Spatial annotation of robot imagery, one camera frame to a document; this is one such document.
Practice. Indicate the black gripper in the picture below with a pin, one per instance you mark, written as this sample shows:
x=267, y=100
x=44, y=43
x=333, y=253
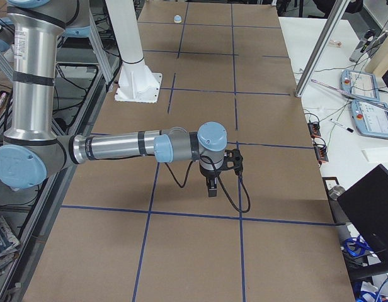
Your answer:
x=207, y=172

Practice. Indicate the white and blue bell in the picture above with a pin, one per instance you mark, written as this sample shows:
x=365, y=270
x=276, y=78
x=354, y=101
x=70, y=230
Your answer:
x=177, y=19

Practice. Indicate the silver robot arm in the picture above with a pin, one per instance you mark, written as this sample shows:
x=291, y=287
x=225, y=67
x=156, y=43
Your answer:
x=32, y=152

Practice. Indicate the lower orange black connector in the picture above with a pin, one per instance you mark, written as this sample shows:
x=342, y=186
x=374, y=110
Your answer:
x=321, y=153

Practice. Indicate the orange black connector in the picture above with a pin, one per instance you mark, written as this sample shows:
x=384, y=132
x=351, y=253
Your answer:
x=314, y=129
x=321, y=153

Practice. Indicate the upper orange black connector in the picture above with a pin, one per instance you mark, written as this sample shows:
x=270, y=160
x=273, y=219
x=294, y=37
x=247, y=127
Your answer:
x=314, y=129

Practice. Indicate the silver metal cup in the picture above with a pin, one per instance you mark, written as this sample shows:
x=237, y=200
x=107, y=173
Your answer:
x=335, y=192

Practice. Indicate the black marker pen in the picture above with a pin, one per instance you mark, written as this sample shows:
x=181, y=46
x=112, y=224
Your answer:
x=342, y=126

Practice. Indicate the black laptop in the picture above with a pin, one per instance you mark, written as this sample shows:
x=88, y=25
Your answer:
x=366, y=206

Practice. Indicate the white foam block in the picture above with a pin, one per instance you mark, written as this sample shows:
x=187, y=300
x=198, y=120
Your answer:
x=376, y=155

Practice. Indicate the lower teach pendant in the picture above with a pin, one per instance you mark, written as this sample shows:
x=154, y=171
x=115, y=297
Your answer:
x=370, y=121

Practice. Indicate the teach pendant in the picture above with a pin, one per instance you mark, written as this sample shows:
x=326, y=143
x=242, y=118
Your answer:
x=360, y=83
x=370, y=121

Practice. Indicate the upper teach pendant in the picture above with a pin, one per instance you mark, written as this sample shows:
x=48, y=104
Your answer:
x=360, y=83

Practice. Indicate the stack of magazines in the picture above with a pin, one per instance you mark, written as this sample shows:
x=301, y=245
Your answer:
x=9, y=245

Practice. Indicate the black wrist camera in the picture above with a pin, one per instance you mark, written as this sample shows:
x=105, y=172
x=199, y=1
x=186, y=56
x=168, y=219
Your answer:
x=233, y=160

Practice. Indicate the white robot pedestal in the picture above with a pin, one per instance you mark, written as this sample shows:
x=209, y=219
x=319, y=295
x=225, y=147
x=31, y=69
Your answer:
x=137, y=83

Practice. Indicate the aluminium side frame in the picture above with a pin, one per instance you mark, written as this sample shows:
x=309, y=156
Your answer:
x=62, y=69

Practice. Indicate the aluminium frame post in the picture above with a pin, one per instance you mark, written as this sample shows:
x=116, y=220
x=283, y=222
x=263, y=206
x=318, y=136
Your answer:
x=330, y=25

